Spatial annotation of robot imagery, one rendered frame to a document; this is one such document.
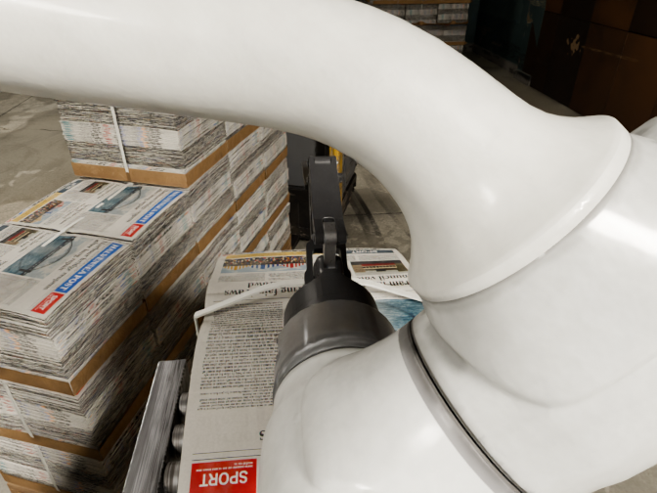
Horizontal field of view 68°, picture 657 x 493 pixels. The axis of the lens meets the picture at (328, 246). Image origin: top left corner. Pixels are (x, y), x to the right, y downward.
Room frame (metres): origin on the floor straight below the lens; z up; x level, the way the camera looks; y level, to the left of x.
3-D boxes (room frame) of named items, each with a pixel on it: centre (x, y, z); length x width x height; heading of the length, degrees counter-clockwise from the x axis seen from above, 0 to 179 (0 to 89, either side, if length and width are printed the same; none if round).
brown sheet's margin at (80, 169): (1.46, 0.55, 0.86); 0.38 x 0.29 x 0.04; 76
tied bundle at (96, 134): (1.46, 0.55, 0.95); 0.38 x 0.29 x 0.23; 76
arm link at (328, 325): (0.24, -0.01, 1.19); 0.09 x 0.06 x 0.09; 95
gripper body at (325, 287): (0.31, 0.00, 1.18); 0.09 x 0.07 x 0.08; 5
